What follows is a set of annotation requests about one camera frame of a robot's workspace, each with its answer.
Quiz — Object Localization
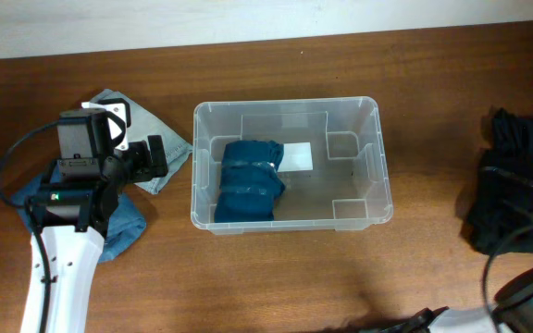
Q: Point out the teal garment with tape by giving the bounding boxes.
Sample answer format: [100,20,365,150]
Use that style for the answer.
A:
[214,141,286,223]

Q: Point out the black garment with tape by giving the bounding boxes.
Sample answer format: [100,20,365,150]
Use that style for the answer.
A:
[466,149,533,254]

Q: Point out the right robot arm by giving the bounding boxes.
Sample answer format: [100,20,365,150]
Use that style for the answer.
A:
[428,268,533,333]

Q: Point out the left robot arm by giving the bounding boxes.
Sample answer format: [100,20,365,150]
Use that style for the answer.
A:
[21,108,168,332]

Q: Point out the light blue folded jeans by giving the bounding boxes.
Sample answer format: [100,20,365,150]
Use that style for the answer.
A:
[90,89,192,195]

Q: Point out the dark blue folded jeans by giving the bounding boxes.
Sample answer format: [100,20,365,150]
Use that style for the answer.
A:
[11,167,147,264]

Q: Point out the white label in bin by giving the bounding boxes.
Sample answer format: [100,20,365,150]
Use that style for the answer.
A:
[278,142,313,173]

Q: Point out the clear plastic storage bin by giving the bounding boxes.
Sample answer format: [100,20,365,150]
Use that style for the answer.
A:
[191,96,393,235]

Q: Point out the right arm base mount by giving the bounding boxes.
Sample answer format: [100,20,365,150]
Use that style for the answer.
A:
[355,307,448,333]

